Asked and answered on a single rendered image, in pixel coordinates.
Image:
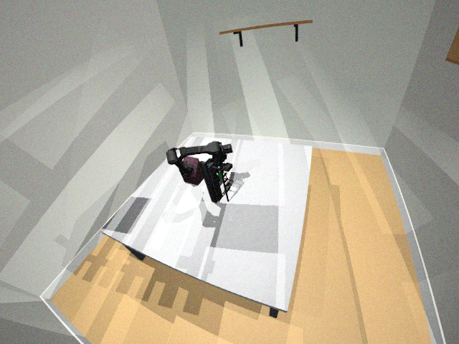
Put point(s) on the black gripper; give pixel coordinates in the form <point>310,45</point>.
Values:
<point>219,162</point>

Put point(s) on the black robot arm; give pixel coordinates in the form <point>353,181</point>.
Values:
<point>214,148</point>

